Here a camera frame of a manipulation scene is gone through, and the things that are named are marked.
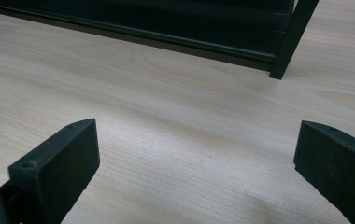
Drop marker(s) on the black metal shelf rack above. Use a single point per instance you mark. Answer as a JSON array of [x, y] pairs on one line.
[[197, 28]]

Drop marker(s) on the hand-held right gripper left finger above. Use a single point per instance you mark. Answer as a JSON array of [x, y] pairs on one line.
[[57, 168]]

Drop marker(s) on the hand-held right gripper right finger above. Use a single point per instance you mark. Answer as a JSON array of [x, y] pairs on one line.
[[337, 174]]

